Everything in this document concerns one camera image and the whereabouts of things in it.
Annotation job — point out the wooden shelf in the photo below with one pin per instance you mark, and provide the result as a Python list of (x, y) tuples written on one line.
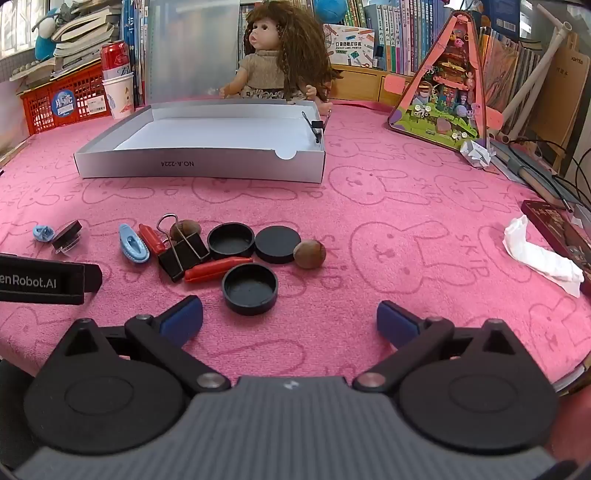
[(360, 83)]

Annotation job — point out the stack of books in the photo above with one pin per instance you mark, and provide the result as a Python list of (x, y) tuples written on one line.
[(78, 32)]

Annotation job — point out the black round lid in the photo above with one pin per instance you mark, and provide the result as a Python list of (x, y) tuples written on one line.
[(249, 290), (277, 244), (231, 242)]

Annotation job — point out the row of thin books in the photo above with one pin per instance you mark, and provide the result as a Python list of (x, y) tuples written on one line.
[(508, 69)]

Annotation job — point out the brown-haired doll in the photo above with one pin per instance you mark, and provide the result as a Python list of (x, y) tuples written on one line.
[(268, 64)]

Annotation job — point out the blue white plush toy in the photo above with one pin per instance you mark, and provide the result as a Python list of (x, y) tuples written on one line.
[(46, 46)]

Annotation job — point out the small blue clip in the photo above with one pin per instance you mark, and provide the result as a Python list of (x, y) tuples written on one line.
[(42, 233)]

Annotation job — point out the red plastic basket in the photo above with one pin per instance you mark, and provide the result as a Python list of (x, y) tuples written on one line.
[(46, 101)]

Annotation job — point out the dark red box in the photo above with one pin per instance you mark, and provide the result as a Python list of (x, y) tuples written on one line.
[(563, 235)]

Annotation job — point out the short red plastic clip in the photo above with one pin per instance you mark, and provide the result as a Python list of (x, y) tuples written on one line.
[(151, 238)]

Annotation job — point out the large black binder clip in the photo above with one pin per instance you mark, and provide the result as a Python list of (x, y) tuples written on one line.
[(178, 258)]

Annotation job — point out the pink bunny print cloth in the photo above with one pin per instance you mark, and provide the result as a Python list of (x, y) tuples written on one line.
[(392, 221)]

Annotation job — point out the grey cardboard box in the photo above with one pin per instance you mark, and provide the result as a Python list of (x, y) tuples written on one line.
[(198, 164)]

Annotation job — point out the pink paper note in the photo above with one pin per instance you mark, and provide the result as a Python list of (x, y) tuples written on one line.
[(397, 90)]

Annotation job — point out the white pipe frame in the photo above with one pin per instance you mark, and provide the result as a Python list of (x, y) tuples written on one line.
[(538, 69)]

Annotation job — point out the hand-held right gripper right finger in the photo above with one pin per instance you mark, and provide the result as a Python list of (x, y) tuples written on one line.
[(397, 321)]

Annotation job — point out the white printed carton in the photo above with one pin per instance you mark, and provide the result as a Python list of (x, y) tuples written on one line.
[(348, 44)]

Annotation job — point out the large blue plastic clip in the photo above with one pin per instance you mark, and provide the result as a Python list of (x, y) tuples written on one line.
[(133, 244)]

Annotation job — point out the wooden board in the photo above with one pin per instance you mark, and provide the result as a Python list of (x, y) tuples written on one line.
[(570, 101)]

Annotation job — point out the row of blue books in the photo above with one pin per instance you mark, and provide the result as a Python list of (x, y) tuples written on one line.
[(136, 46)]

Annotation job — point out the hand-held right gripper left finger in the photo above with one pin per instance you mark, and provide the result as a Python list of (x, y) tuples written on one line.
[(182, 318)]

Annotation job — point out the triangular toy house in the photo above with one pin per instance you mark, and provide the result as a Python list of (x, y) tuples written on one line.
[(443, 92)]

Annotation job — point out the large blue plush toy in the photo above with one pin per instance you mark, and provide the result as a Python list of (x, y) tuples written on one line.
[(330, 7)]

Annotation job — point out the crumpled white paper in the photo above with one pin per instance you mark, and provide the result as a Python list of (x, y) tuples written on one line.
[(475, 154)]

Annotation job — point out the red drink can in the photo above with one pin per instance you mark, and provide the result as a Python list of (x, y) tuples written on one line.
[(115, 57)]

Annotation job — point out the small black binder clip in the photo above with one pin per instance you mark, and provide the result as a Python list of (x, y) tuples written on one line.
[(316, 125)]

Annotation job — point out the white tissue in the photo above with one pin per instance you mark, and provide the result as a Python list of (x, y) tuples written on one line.
[(535, 258)]

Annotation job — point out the white paper cup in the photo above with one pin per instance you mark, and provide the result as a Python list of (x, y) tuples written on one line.
[(119, 99)]

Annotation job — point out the row of colourful books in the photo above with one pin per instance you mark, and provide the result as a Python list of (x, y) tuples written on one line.
[(401, 37)]

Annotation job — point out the black cap with clear base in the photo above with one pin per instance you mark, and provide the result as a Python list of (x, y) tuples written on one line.
[(67, 233)]

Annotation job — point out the brown nut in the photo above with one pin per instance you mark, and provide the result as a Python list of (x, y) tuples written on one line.
[(309, 254), (184, 228)]

